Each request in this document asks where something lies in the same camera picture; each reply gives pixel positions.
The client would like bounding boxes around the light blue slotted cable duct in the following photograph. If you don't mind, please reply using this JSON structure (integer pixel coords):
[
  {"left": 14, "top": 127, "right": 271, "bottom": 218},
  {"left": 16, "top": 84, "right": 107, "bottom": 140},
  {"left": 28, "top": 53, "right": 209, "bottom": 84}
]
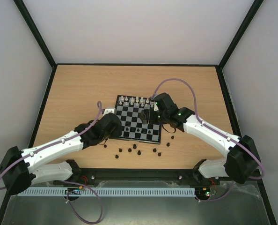
[{"left": 18, "top": 187, "right": 196, "bottom": 197}]

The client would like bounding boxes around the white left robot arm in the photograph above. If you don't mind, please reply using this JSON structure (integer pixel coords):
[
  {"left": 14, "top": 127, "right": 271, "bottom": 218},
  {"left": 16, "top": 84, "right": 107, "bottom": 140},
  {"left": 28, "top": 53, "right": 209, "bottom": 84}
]
[{"left": 0, "top": 112, "right": 122, "bottom": 195}]

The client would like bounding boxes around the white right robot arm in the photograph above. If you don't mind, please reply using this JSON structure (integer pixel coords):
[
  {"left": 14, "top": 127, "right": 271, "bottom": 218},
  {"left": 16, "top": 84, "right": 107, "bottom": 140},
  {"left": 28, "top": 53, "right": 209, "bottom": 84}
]
[{"left": 139, "top": 93, "right": 260, "bottom": 184}]

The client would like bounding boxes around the black cage frame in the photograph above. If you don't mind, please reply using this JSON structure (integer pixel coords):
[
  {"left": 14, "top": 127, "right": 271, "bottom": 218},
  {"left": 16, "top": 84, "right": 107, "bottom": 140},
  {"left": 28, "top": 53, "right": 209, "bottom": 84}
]
[{"left": 0, "top": 0, "right": 278, "bottom": 225}]

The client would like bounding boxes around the black and silver chessboard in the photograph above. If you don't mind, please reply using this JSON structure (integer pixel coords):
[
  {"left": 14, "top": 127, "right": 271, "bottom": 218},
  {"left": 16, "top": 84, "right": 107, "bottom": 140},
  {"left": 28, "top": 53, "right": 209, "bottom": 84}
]
[{"left": 115, "top": 95, "right": 161, "bottom": 144}]

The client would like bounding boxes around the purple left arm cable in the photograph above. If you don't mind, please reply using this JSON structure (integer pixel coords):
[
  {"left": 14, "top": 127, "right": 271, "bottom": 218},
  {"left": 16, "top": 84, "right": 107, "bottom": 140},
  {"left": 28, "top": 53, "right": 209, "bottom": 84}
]
[{"left": 0, "top": 101, "right": 104, "bottom": 223}]

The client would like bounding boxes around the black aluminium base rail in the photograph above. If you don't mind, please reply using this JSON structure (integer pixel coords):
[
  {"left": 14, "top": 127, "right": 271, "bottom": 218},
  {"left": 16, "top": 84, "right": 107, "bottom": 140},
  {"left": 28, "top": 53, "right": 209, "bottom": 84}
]
[{"left": 14, "top": 167, "right": 261, "bottom": 186}]

